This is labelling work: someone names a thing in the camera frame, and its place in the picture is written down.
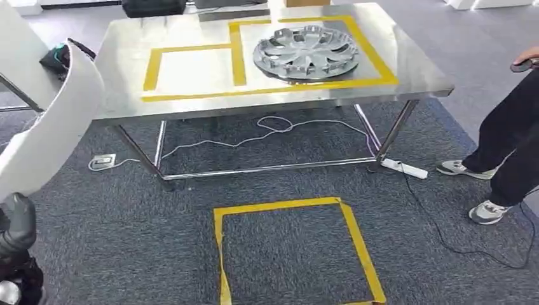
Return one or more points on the black case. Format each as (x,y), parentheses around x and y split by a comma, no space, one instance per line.
(153,7)

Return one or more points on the dark grey box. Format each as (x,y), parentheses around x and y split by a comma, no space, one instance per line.
(231,4)

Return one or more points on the person's hand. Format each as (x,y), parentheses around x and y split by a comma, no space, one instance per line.
(529,55)

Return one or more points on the black handheld controller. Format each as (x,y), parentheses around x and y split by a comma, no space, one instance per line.
(522,67)

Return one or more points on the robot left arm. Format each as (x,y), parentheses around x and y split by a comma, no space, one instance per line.
(25,278)

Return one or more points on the black and teal object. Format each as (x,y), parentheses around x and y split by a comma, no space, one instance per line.
(54,63)

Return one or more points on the steel table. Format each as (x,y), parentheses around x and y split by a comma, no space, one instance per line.
(126,84)

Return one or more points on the cardboard box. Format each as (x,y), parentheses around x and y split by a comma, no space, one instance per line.
(307,3)

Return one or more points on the white curved plastic panel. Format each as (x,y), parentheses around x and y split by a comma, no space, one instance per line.
(63,126)

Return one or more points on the steel frame leg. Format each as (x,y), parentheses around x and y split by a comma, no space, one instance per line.
(21,94)

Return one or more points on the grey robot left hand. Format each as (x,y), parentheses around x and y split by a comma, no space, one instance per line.
(21,223)

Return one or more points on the person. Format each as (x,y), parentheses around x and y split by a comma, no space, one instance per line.
(509,126)

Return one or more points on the grey plastic wheel hubcap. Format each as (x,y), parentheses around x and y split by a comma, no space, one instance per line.
(305,52)

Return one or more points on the white block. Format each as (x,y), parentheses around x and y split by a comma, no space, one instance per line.
(25,6)
(488,3)

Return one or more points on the white power strip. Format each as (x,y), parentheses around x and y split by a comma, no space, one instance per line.
(406,169)

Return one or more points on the silver floor socket box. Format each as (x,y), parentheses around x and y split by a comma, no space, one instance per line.
(103,161)

